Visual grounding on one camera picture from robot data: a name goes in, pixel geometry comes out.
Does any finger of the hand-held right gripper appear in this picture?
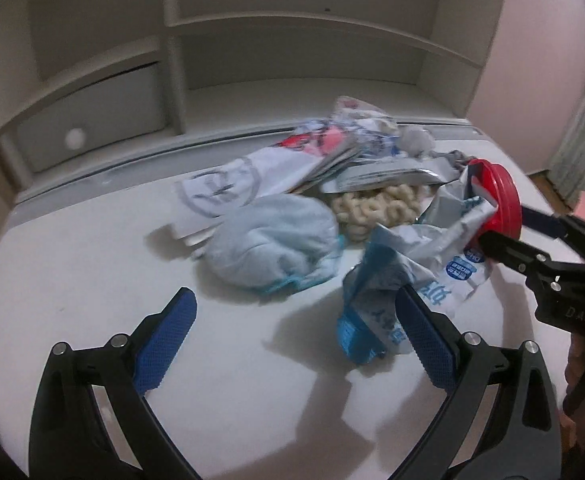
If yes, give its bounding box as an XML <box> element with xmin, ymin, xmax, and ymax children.
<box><xmin>479</xmin><ymin>231</ymin><xmax>585</xmax><ymax>292</ymax></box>
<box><xmin>519</xmin><ymin>204</ymin><xmax>585</xmax><ymax>264</ymax></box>

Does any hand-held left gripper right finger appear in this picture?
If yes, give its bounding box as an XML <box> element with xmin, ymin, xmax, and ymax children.
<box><xmin>395</xmin><ymin>284</ymin><xmax>564</xmax><ymax>480</ymax></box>

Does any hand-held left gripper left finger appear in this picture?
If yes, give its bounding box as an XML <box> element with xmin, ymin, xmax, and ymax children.
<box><xmin>27</xmin><ymin>286</ymin><xmax>203</xmax><ymax>480</ymax></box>

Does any red plastic lid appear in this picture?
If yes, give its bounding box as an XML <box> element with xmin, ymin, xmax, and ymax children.
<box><xmin>465</xmin><ymin>158</ymin><xmax>523</xmax><ymax>264</ymax></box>

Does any blue snack packet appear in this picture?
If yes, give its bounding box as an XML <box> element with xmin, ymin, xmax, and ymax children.
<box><xmin>336</xmin><ymin>255</ymin><xmax>416</xmax><ymax>364</ymax></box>

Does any silver blue wrapper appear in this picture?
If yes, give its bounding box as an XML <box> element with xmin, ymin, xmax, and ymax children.
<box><xmin>367</xmin><ymin>165</ymin><xmax>503</xmax><ymax>322</ymax></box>

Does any red pink wrapper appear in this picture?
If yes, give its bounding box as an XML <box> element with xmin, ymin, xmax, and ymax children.
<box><xmin>276</xmin><ymin>120</ymin><xmax>364</xmax><ymax>173</ymax></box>

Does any pale striped curtain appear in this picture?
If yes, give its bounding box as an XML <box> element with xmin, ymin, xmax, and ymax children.
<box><xmin>547</xmin><ymin>92</ymin><xmax>585</xmax><ymax>208</ymax></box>

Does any white paper sheet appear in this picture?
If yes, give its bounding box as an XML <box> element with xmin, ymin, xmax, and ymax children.
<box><xmin>145</xmin><ymin>214</ymin><xmax>226</xmax><ymax>262</ymax></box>

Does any grey cloth piece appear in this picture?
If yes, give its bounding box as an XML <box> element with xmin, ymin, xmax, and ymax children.
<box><xmin>433</xmin><ymin>148</ymin><xmax>474</xmax><ymax>172</ymax></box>

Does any beige puffed snack pile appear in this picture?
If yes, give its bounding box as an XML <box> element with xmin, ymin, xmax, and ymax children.
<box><xmin>329</xmin><ymin>181</ymin><xmax>436</xmax><ymax>247</ymax></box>

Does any light blue cloth bundle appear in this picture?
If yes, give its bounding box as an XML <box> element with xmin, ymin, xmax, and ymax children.
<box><xmin>204</xmin><ymin>193</ymin><xmax>344</xmax><ymax>296</ymax></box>

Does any grey crumpled tissue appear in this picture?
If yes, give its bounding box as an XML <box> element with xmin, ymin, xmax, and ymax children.
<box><xmin>399</xmin><ymin>126</ymin><xmax>439</xmax><ymax>162</ymax></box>

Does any silver foil packet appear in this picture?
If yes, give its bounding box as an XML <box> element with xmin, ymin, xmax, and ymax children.
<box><xmin>319</xmin><ymin>154</ymin><xmax>461</xmax><ymax>196</ymax></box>

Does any white wrapper with blue print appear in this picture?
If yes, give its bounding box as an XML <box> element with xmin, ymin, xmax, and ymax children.
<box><xmin>175</xmin><ymin>147</ymin><xmax>319</xmax><ymax>222</ymax></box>

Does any white blue printed wrapper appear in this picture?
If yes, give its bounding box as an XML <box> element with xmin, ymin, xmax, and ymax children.
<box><xmin>331</xmin><ymin>95</ymin><xmax>404</xmax><ymax>161</ymax></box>

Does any white drawer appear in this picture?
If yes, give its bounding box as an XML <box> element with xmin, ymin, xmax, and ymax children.
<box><xmin>14</xmin><ymin>62</ymin><xmax>167</xmax><ymax>172</ymax></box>

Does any white shelf unit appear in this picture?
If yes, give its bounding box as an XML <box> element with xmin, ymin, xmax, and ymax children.
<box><xmin>0</xmin><ymin>0</ymin><xmax>509</xmax><ymax>203</ymax></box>

